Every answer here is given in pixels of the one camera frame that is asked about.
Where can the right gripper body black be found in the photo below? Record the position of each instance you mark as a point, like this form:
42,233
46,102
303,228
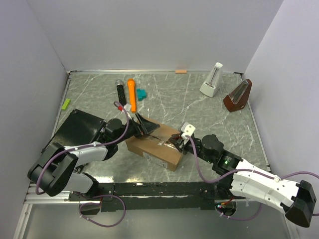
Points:
186,147

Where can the brown wooden metronome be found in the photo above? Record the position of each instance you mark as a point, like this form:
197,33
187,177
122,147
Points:
238,98

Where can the black microphone silver head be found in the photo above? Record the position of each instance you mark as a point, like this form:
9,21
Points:
121,92

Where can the red black utility knife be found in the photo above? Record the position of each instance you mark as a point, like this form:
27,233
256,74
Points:
173,143

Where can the white metronome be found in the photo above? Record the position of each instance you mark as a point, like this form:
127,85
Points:
213,81

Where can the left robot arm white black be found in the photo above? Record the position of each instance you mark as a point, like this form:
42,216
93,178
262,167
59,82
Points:
54,171

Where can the brown cardboard express box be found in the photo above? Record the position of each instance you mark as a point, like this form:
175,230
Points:
156,148

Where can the orange tape piece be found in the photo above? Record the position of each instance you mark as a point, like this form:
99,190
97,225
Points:
180,71

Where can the teal plastic block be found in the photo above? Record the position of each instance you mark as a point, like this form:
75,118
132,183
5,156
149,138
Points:
141,94

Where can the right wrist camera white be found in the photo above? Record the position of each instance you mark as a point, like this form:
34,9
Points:
187,129

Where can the black speaker case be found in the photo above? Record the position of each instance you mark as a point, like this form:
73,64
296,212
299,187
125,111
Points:
79,128

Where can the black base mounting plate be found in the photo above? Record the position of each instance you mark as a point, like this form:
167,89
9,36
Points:
158,195

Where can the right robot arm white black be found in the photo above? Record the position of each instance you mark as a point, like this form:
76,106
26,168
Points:
296,200

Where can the green plastic block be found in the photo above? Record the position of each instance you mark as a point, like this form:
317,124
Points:
65,104

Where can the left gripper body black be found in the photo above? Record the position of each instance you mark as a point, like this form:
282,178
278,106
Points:
133,130

